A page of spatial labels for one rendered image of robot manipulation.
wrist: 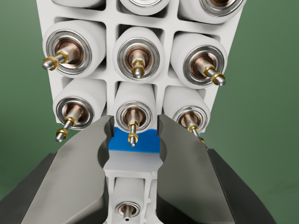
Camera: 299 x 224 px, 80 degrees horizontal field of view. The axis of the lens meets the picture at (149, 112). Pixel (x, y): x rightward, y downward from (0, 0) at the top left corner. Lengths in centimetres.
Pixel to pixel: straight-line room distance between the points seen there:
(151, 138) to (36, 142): 45
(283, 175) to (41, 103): 109
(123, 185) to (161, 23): 45
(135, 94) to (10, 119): 56
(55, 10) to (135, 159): 46
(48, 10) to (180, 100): 31
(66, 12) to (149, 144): 44
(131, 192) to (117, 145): 16
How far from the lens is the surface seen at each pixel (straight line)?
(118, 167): 59
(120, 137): 65
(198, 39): 35
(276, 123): 86
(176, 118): 38
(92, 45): 34
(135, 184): 60
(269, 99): 79
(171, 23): 40
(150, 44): 32
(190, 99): 38
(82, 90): 38
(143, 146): 62
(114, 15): 40
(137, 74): 24
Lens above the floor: 57
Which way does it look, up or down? 61 degrees down
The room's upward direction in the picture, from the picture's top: 175 degrees clockwise
